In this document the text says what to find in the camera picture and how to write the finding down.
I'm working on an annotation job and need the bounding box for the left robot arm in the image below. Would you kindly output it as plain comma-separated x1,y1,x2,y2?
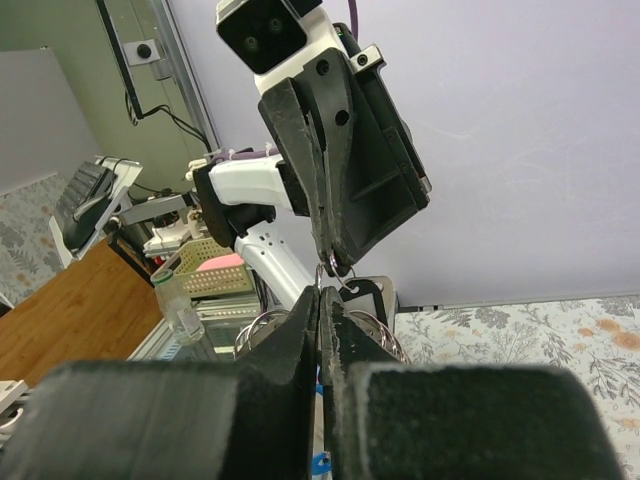
194,22,431,277

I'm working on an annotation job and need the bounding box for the black keyboard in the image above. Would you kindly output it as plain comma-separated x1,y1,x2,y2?
54,162,115,225

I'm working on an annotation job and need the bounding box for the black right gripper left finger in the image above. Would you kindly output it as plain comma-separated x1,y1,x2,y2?
1,286,318,479

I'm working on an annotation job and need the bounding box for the floral tablecloth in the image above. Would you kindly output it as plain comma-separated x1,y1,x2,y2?
394,295,639,479

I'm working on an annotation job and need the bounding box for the clear plastic bottle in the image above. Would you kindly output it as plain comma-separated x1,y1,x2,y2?
151,269,205,346

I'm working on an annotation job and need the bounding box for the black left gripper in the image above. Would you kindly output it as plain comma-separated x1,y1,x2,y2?
258,45,431,276

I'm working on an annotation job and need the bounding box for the solid black tag key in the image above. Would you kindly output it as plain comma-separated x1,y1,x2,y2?
339,276,398,329

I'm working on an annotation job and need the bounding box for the blue tag key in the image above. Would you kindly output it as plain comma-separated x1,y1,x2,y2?
311,383,331,479

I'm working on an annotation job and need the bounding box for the perforated beige basket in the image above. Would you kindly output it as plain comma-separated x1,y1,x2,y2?
151,238,254,299

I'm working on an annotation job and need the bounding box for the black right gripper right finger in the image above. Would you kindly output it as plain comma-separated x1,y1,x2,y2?
319,285,626,480

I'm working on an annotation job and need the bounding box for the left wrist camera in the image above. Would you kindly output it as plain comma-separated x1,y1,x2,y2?
216,0,358,94

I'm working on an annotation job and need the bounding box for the wooden desk top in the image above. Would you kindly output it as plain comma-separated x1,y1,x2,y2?
1,241,161,386

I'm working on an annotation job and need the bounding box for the large metal keyring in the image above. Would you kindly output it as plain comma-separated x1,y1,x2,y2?
229,283,411,389

